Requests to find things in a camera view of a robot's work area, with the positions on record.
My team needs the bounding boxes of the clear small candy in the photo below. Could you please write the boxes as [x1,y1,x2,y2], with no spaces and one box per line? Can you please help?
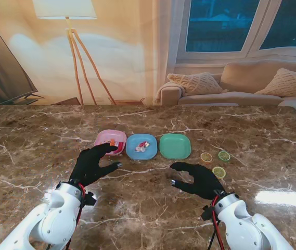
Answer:
[135,140,150,153]

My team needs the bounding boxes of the pink candy packet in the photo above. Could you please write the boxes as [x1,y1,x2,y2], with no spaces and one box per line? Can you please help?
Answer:
[112,141,125,153]

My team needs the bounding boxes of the wooden tripod floor lamp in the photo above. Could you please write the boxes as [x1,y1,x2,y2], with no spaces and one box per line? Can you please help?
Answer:
[33,0,117,106]

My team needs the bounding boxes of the pink square plastic dish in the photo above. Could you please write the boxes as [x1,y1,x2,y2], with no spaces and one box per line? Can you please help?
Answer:
[94,129,127,157]

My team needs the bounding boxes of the beige sofa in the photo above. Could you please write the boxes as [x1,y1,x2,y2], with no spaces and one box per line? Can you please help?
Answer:
[157,60,296,120]

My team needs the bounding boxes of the cream knitted cushion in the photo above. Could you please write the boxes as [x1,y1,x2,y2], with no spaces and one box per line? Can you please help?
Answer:
[255,68,296,97]
[167,72,228,96]

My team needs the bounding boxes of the yellow lemon slice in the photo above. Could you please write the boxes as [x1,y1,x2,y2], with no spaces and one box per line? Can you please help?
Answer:
[212,166,227,180]

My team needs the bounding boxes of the orange citrus slice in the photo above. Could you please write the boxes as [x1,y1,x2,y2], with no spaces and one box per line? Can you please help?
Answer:
[200,152,213,165]

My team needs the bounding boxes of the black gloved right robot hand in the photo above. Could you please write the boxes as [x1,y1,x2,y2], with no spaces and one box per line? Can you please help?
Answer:
[170,161,225,201]

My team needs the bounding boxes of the red black left arm cables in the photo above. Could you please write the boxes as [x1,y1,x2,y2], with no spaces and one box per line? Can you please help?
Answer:
[65,183,97,250]

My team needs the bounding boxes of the green lime slice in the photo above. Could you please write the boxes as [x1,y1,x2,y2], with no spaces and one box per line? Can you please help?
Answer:
[217,151,231,162]

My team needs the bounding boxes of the cream throw blanket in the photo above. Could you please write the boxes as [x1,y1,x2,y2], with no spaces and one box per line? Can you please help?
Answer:
[156,81,186,103]

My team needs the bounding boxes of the green square plastic dish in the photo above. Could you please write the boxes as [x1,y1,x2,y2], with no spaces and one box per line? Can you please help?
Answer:
[159,133,192,160]

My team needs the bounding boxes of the blue square plastic dish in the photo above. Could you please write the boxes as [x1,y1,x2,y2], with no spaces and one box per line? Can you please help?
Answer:
[125,133,159,160]

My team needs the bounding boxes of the red black right arm cables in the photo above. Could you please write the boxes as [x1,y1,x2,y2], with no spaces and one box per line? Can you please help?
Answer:
[201,195,223,250]

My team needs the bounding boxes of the red black arm cables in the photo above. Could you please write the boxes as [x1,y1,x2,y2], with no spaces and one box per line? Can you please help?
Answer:
[201,195,223,250]
[65,183,97,250]

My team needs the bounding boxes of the white framed window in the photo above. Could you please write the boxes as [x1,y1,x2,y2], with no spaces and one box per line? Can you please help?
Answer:
[176,0,296,63]

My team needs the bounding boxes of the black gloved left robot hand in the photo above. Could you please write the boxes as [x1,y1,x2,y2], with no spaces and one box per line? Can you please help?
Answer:
[69,143,123,188]

